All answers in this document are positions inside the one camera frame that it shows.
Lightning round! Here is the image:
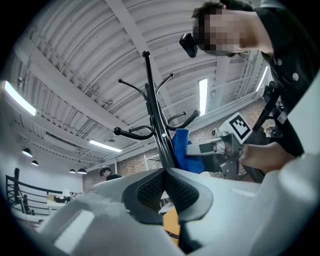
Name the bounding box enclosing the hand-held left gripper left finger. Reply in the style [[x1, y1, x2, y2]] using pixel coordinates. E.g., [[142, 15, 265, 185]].
[[37, 168, 186, 256]]

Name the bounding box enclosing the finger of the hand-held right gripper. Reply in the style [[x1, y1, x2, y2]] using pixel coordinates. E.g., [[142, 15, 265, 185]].
[[186, 139, 226, 156]]

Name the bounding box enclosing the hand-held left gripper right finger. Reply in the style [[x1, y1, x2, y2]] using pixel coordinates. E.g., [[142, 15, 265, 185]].
[[166, 153, 320, 256]]

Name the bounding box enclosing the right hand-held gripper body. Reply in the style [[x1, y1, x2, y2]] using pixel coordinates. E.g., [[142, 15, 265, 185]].
[[202, 111, 252, 180]]

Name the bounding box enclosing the blue cloth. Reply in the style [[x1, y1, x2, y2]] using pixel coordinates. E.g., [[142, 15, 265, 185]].
[[171, 128, 206, 175]]

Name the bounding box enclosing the black coat rack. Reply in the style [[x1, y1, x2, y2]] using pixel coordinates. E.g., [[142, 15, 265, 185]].
[[112, 50, 202, 171]]

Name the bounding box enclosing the person's right forearm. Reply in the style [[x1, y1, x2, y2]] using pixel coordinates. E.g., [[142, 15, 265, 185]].
[[241, 141, 305, 174]]

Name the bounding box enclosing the white metal shelving unit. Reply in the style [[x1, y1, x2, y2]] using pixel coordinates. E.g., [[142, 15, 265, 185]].
[[143, 153, 163, 172]]

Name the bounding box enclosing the ceiling tube light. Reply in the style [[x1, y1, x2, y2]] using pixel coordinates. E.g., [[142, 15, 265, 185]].
[[256, 66, 269, 92], [3, 80, 37, 116], [88, 139, 123, 153], [198, 78, 209, 116]]

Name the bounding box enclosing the black stair railing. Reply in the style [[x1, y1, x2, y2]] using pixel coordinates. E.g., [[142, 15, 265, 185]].
[[5, 167, 66, 217]]

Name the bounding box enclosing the person's black shirt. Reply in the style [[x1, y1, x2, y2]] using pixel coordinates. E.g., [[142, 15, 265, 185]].
[[254, 6, 320, 157]]

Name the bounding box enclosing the person's head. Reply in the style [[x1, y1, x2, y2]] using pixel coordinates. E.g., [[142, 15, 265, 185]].
[[191, 0, 273, 57]]

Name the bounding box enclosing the black head-mounted camera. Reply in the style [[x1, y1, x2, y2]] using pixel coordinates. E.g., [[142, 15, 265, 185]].
[[179, 32, 198, 59]]

